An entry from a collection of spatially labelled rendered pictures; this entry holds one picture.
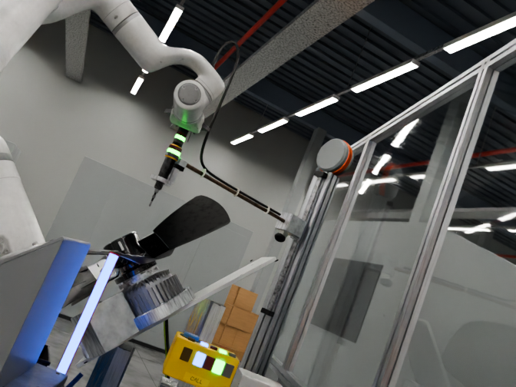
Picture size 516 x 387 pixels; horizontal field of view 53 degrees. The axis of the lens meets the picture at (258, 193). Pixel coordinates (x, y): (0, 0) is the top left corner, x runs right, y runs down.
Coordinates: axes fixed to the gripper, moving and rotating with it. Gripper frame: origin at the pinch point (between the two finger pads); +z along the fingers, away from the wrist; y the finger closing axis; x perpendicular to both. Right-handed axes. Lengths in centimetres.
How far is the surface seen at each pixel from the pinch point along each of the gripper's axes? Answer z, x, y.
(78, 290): 1, -61, -9
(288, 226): 30, -13, 49
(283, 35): 466, 283, 27
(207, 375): -41, -63, 31
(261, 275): 1019, 5, 208
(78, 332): -35, -66, 0
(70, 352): -35, -71, 0
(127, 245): 3.9, -43.0, -2.0
